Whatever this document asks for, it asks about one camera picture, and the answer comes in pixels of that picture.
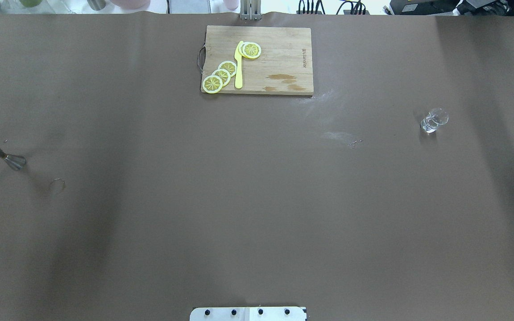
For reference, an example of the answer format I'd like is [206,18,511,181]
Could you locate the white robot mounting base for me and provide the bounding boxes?
[189,306,308,321]

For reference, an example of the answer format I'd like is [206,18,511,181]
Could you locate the lone front lemon slice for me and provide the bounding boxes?
[240,42,262,59]

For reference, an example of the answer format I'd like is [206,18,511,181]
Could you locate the clear glass cup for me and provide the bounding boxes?
[420,108,449,134]

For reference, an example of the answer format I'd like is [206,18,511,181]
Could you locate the middle lemon slice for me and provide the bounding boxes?
[212,68,231,87]

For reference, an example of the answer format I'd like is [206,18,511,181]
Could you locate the yellow plastic knife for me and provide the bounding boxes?
[234,41,244,89]

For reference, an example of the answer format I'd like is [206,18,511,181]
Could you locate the aluminium frame post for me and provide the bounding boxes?
[239,0,262,21]

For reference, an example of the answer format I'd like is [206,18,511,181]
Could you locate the lemon slice at board end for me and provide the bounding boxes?
[201,75,223,94]

